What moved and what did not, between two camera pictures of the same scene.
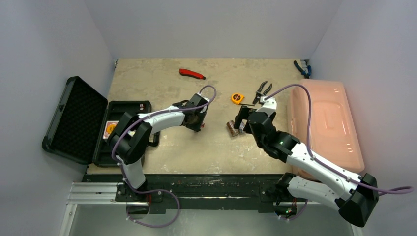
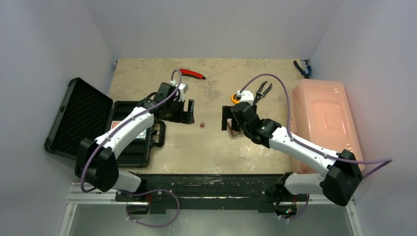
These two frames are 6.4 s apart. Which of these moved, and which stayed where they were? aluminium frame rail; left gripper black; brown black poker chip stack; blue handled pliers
Moved: left gripper black
Stayed: brown black poker chip stack; aluminium frame rail; blue handled pliers
